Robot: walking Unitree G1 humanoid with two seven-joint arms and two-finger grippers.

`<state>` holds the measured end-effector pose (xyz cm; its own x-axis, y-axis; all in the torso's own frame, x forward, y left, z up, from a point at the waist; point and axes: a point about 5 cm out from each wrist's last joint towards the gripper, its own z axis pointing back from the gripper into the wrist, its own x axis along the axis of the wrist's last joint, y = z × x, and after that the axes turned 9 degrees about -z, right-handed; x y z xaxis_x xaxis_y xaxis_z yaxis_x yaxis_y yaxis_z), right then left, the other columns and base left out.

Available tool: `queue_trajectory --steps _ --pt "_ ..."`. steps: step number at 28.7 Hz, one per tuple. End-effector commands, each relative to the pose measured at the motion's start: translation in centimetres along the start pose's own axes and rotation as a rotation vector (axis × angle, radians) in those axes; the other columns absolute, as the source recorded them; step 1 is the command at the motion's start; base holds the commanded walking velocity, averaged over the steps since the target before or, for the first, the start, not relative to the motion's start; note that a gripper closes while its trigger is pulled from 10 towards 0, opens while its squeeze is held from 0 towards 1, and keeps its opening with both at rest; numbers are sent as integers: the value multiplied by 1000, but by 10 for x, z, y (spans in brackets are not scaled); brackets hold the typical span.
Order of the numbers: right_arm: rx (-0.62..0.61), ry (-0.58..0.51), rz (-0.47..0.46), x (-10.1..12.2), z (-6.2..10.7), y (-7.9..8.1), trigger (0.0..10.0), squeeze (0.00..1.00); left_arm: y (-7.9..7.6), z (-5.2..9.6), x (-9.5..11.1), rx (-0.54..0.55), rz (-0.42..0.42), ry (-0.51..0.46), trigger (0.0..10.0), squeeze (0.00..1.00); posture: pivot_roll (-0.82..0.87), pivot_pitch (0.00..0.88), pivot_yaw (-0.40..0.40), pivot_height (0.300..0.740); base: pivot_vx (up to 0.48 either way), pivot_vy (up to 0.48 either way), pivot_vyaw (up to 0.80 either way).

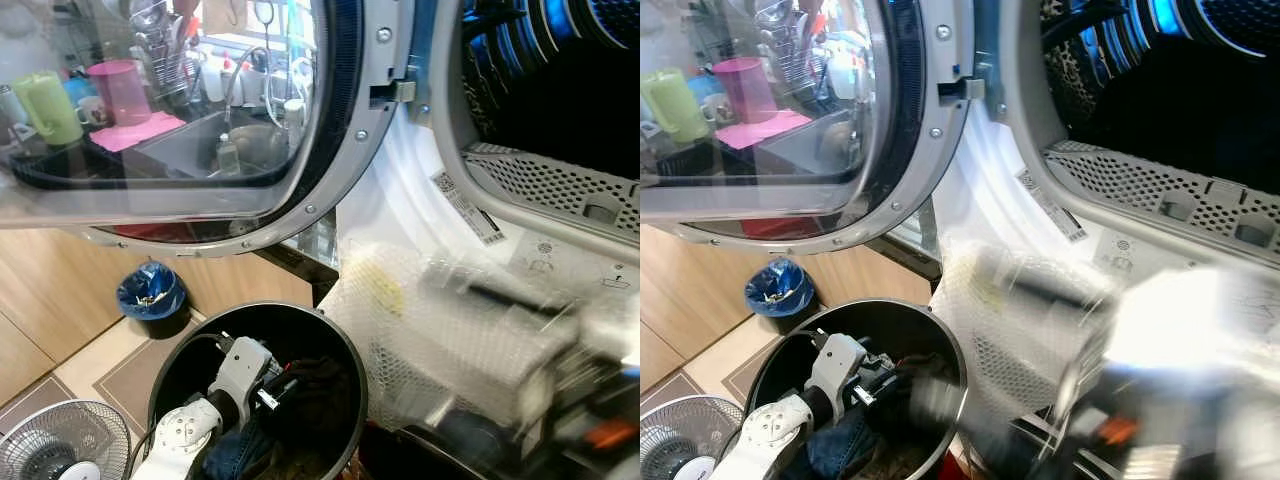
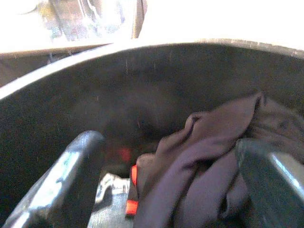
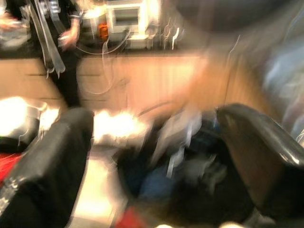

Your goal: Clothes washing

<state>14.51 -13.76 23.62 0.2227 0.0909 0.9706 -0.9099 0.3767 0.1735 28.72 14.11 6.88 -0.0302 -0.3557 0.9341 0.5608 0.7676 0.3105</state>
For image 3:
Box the white patterned cloth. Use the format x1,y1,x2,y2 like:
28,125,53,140
152,111,205,179

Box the black plastic laundry basket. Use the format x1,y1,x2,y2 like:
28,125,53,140
115,101,264,228

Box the blue denim jeans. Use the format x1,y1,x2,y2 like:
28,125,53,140
139,166,181,200

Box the white machine with screen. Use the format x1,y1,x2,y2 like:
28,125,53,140
105,0,152,49

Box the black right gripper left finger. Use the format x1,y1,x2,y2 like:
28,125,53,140
0,107,95,228

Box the person in black clothes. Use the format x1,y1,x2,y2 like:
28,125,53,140
0,0,84,108

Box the small orange object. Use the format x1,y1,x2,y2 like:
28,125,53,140
98,22,110,40

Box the red fabric item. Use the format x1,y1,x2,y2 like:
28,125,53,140
0,152,26,190

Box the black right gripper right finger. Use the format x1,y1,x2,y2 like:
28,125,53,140
215,103,304,225

